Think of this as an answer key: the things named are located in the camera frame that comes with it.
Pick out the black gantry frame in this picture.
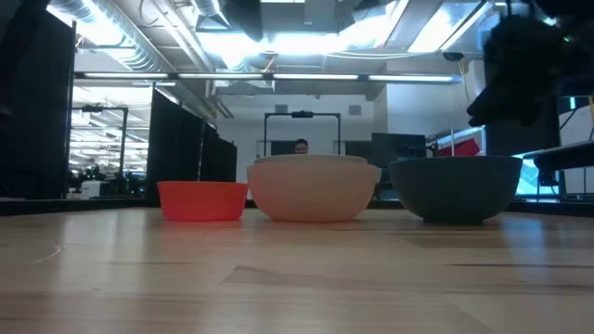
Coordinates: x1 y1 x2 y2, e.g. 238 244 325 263
263 110 342 157

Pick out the white box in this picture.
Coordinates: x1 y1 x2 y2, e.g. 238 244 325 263
80 180 103 200

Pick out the black partition wall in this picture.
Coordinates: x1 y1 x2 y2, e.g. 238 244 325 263
146 87 239 201

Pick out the black curtain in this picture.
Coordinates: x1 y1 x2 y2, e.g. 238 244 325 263
0 0 78 200

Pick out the black monitor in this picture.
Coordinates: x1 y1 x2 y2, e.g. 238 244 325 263
369 132 428 169

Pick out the red panel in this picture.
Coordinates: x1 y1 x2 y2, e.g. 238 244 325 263
437 137 482 158

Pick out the pale pink plastic bowl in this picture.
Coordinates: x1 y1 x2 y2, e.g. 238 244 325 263
246 161 381 224

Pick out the dark grey bowl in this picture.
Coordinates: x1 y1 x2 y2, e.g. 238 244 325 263
388 156 524 225

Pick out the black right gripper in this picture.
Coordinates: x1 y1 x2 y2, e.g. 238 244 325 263
466 14 581 129

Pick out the black desk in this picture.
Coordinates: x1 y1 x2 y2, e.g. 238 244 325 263
523 138 594 173

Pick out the red plastic bowl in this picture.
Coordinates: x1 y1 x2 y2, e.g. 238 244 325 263
156 180 249 223

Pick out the black camera stand frame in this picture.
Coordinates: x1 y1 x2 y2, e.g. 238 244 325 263
71 105 130 176

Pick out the long ceiling light bar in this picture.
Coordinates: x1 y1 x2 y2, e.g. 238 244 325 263
73 71 463 85

